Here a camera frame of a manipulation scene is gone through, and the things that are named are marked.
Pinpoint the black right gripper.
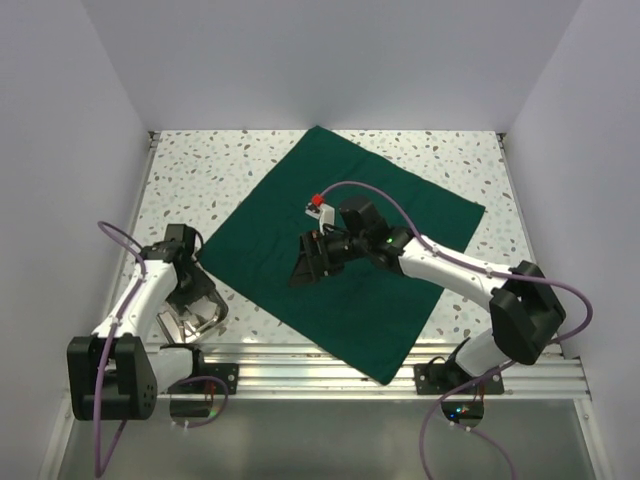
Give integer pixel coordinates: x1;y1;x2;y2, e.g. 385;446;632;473
288;228;369;288

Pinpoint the stainless steel tray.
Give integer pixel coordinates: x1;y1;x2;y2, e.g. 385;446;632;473
156;264;229;344

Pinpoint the green surgical cloth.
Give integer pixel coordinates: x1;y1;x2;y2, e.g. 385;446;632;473
200;127;485;384

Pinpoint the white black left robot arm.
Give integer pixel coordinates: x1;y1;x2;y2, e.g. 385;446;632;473
66;224;228;421

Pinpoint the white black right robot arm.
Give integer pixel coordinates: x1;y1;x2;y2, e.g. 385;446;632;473
289;195;566;393

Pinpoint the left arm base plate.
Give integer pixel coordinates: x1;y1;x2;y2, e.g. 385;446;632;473
168;363;240;395

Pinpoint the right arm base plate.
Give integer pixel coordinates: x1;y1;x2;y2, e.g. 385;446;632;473
413;362;505;396

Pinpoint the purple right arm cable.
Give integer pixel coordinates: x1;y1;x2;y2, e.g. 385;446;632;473
319;180;594;480

